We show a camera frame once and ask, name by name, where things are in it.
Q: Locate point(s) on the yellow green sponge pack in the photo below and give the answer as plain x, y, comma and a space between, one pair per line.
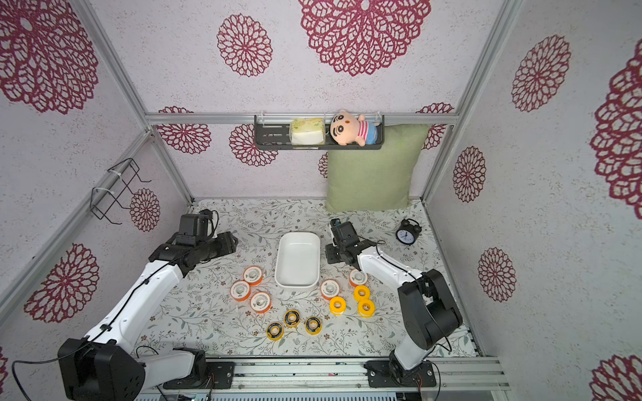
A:
308, 131

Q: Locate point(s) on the yellow tape roll top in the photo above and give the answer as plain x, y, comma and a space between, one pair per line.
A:
361, 293

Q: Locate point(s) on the orange tape roll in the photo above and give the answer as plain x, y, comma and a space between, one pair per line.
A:
329, 289
240, 291
261, 302
253, 275
357, 278

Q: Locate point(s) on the black wire wall rack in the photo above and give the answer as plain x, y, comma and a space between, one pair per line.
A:
104, 199

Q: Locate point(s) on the black alarm clock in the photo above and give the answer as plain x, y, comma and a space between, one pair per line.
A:
408, 231

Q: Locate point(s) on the plush doll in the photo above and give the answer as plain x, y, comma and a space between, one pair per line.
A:
346, 129

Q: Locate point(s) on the white plastic storage box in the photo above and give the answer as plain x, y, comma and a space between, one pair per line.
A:
298, 261

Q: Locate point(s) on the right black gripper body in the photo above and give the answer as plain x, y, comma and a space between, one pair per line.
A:
336, 252

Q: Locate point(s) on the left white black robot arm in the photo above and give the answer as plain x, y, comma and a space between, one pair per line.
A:
103, 366

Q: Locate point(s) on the black wall shelf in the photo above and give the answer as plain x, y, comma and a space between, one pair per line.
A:
272, 136

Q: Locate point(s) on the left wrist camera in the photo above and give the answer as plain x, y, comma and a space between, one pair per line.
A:
194, 229

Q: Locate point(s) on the green pillow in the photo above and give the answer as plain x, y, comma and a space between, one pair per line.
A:
375, 180

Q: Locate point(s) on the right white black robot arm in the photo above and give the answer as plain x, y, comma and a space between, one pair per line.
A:
428, 308

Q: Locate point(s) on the black yellow tape roll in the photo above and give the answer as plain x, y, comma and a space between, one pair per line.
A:
292, 318
313, 325
275, 331

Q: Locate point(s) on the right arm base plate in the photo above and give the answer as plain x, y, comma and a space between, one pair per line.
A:
388, 374

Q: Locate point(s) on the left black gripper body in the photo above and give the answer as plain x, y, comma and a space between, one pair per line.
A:
214, 247

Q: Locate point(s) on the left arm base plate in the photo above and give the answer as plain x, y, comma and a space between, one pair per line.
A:
216, 375

